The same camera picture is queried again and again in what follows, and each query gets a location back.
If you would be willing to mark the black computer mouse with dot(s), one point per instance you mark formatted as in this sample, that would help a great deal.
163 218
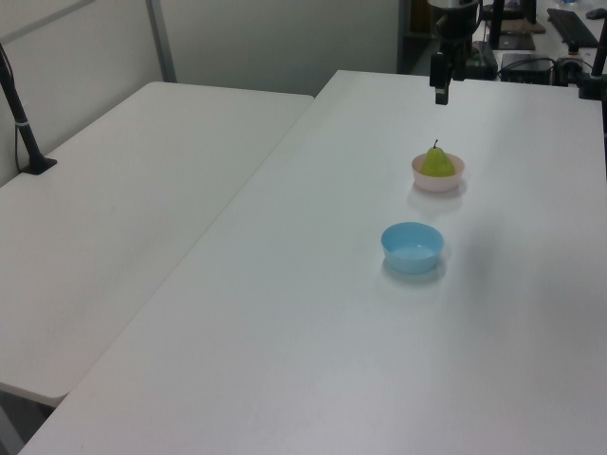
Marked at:
596 14

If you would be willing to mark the white side table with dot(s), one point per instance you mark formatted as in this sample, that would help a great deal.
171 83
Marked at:
118 213

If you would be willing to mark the black clamped camera stand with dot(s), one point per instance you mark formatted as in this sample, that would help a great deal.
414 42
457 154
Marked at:
595 71

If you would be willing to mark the black camera stand with base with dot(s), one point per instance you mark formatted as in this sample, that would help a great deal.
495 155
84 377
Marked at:
21 128

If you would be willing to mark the black electronics box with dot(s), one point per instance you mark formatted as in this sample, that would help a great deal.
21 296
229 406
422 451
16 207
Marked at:
526 66

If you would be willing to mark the black vertical post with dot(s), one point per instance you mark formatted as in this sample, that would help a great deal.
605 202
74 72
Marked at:
498 23

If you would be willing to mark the dark flat laptop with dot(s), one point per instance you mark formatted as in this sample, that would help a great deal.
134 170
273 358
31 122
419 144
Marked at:
517 41

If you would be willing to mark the green pear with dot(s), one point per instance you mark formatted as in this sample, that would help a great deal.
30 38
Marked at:
436 162

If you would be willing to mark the blue plastic bowl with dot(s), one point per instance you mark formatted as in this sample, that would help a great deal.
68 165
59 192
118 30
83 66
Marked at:
411 249

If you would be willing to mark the pink plastic bowl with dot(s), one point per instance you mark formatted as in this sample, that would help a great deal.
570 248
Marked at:
436 182

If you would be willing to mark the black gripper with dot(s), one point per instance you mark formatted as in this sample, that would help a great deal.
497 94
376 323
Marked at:
455 26

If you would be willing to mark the grey partition post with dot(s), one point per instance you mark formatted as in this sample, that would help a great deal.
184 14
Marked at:
161 42

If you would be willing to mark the black keyboard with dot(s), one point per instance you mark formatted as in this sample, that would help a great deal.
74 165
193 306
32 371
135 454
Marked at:
571 26

